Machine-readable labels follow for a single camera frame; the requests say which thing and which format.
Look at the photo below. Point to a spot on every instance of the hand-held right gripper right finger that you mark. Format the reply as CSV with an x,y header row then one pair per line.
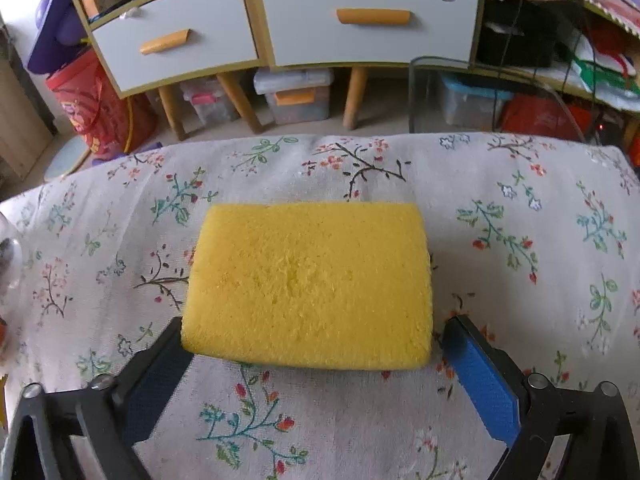
x,y
487,385

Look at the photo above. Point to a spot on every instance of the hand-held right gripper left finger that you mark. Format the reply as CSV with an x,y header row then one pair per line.
x,y
150,400

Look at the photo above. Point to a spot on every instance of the yellow sponge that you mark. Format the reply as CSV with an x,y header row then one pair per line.
x,y
310,285

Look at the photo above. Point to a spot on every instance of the floral tablecloth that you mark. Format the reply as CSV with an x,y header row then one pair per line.
x,y
500,270

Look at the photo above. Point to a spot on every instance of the clear plastic bottle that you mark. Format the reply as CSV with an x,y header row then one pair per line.
x,y
7,260

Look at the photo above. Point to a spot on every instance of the pale blue round mat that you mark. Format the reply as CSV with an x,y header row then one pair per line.
x,y
67,160

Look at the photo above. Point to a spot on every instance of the red box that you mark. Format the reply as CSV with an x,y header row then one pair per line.
x,y
535,115

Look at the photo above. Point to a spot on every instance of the clear storage box blue lid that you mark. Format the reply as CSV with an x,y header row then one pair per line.
x,y
470,102

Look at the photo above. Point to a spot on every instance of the red bag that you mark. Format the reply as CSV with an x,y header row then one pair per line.
x,y
90,110

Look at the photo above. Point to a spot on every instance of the clear storage box pink contents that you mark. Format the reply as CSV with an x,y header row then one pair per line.
x,y
210,105

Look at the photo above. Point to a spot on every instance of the wooden cupboard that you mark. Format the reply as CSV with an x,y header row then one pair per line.
x,y
20,125

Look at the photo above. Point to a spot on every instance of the wooden cabinet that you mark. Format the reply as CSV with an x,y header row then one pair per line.
x,y
357,95

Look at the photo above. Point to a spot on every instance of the glass table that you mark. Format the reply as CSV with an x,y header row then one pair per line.
x,y
425,62

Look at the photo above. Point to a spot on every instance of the clear storage box orange label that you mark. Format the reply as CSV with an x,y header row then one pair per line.
x,y
295,105

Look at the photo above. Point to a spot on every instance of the green white bag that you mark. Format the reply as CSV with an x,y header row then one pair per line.
x,y
600,75

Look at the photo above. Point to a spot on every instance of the black box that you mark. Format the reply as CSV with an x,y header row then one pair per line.
x,y
520,40

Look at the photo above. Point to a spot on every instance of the purple plastic object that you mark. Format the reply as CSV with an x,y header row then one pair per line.
x,y
55,35

